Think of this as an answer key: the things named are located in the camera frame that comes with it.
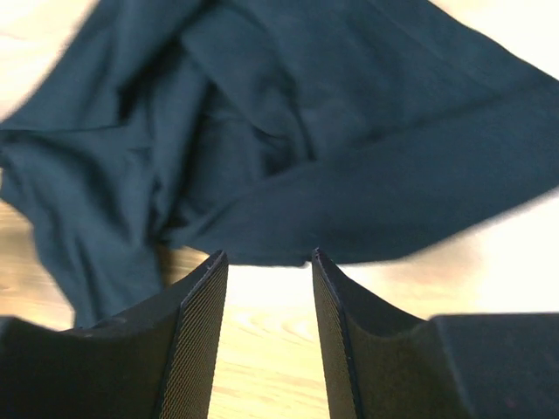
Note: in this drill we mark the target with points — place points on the black t-shirt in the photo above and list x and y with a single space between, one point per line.
369 129

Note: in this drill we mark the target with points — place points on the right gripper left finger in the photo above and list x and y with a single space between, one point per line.
155 360

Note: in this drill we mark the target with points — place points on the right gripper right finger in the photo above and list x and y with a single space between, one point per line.
382 362

